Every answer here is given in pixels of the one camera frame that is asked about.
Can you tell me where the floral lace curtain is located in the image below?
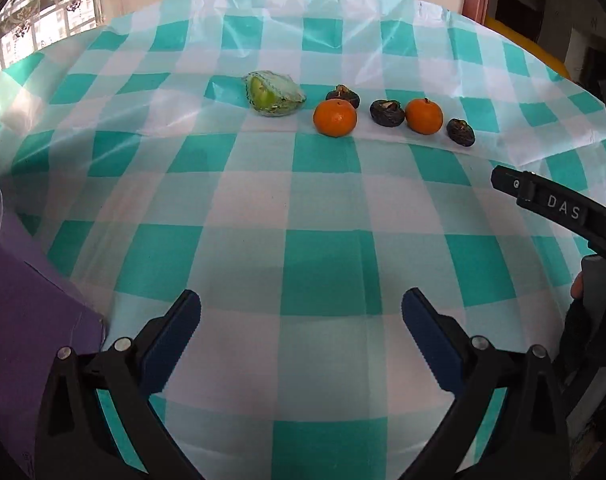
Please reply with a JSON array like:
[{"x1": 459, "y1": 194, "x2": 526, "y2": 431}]
[{"x1": 0, "y1": 0, "x2": 114, "y2": 72}]

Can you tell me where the purple cardboard box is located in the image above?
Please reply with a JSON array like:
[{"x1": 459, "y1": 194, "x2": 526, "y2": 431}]
[{"x1": 0, "y1": 211, "x2": 105, "y2": 477}]

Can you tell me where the yellow chair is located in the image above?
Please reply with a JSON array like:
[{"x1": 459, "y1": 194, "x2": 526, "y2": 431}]
[{"x1": 484, "y1": 16, "x2": 571, "y2": 79}]

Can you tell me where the orange mandarin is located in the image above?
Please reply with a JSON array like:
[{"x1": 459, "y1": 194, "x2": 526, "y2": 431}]
[
  {"x1": 313, "y1": 99, "x2": 357, "y2": 138},
  {"x1": 405, "y1": 98, "x2": 444, "y2": 136}
]

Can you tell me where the green fruit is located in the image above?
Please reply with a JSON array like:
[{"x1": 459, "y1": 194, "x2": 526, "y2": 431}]
[{"x1": 243, "y1": 70, "x2": 306, "y2": 117}]

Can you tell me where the teal checkered plastic tablecloth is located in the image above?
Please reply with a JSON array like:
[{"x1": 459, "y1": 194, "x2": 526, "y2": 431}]
[{"x1": 0, "y1": 0, "x2": 606, "y2": 479}]

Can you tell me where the dark mushroom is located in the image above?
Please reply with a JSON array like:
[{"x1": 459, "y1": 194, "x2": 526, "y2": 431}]
[
  {"x1": 369, "y1": 100, "x2": 406, "y2": 128},
  {"x1": 446, "y1": 118, "x2": 475, "y2": 148},
  {"x1": 326, "y1": 84, "x2": 361, "y2": 110}
]

